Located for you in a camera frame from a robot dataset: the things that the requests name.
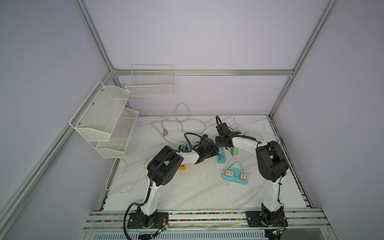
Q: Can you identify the blue power strip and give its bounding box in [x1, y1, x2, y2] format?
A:
[217, 147, 226, 164]

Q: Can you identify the green adapter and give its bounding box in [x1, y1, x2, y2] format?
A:
[231, 147, 239, 157]

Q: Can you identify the teal adapter black strip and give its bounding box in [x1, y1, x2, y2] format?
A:
[180, 141, 190, 150]

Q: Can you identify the black power strip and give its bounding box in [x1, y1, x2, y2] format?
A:
[179, 145, 188, 152]

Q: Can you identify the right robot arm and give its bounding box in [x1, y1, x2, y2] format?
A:
[216, 116, 289, 227]

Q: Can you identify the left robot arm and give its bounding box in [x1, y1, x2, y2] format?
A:
[123, 133, 219, 230]

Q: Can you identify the pink adapter left on triangle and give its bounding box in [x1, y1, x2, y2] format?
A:
[225, 170, 234, 178]

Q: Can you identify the pink adapter on triangle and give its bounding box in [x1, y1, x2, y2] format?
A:
[225, 170, 234, 178]
[239, 174, 249, 181]

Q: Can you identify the orange power strip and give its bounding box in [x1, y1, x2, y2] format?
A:
[178, 165, 187, 171]

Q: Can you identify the teal triangular power strip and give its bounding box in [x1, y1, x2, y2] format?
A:
[222, 162, 249, 185]

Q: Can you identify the pink adapter right on triangle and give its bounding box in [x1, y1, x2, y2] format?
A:
[239, 174, 249, 181]

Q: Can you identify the white mesh lower shelf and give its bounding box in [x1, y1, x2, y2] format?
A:
[96, 108, 139, 159]

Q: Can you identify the white mesh shelf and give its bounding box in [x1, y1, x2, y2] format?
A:
[69, 82, 130, 142]
[96, 108, 139, 159]

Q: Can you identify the white mesh upper shelf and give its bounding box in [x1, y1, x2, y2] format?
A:
[69, 82, 130, 142]

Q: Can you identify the white cable of blue strip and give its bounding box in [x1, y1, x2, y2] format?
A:
[233, 125, 280, 145]

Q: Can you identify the white cable of orange strip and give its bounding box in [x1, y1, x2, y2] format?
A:
[104, 137, 148, 194]

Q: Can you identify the white wire basket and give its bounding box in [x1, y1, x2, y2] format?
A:
[126, 65, 174, 97]

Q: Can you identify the aluminium front rail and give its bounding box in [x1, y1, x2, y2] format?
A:
[82, 208, 331, 232]

